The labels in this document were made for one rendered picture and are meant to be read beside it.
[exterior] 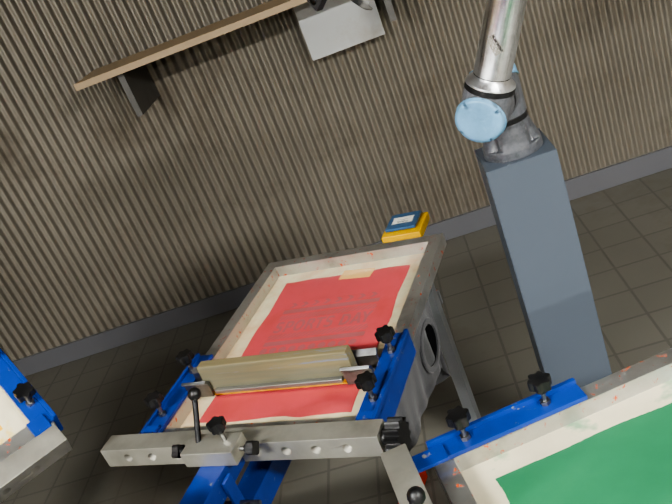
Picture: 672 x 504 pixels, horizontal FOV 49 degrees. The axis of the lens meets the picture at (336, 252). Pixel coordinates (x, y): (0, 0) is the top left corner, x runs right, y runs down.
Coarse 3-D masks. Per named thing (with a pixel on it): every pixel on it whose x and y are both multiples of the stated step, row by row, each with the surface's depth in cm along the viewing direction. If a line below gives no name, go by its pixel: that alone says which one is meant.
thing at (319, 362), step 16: (288, 352) 171; (304, 352) 168; (320, 352) 166; (336, 352) 164; (208, 368) 179; (224, 368) 177; (240, 368) 176; (256, 368) 174; (272, 368) 172; (288, 368) 171; (304, 368) 169; (320, 368) 168; (336, 368) 166; (224, 384) 180; (240, 384) 178
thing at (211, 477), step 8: (240, 464) 151; (200, 472) 147; (208, 472) 146; (216, 472) 145; (224, 472) 146; (232, 472) 148; (200, 480) 145; (208, 480) 144; (216, 480) 143; (192, 488) 144; (200, 488) 143; (208, 488) 142; (216, 488) 143; (184, 496) 142; (192, 496) 141; (200, 496) 141; (208, 496) 140; (216, 496) 142; (224, 496) 145
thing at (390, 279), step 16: (384, 272) 211; (400, 272) 207; (352, 288) 209; (368, 288) 206; (384, 288) 203; (384, 304) 195; (384, 320) 188; (368, 336) 185; (352, 384) 169; (288, 400) 173; (304, 400) 171; (320, 400) 168; (336, 400) 166; (352, 400) 164; (272, 416) 170; (288, 416) 168; (304, 416) 165
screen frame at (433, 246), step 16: (400, 240) 217; (416, 240) 213; (432, 240) 209; (320, 256) 227; (336, 256) 223; (352, 256) 221; (368, 256) 219; (384, 256) 217; (400, 256) 215; (432, 256) 201; (272, 272) 230; (288, 272) 231; (416, 272) 197; (432, 272) 197; (256, 288) 223; (416, 288) 190; (240, 304) 218; (256, 304) 219; (416, 304) 183; (240, 320) 210; (400, 320) 179; (416, 320) 181; (224, 336) 204; (208, 352) 199; (224, 352) 201; (176, 416) 179
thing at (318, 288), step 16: (288, 288) 224; (304, 288) 220; (320, 288) 216; (336, 288) 213; (272, 320) 210; (256, 336) 205; (256, 352) 197; (224, 400) 183; (240, 400) 180; (256, 400) 178; (272, 400) 175; (208, 416) 179; (224, 416) 177; (240, 416) 174; (256, 416) 172
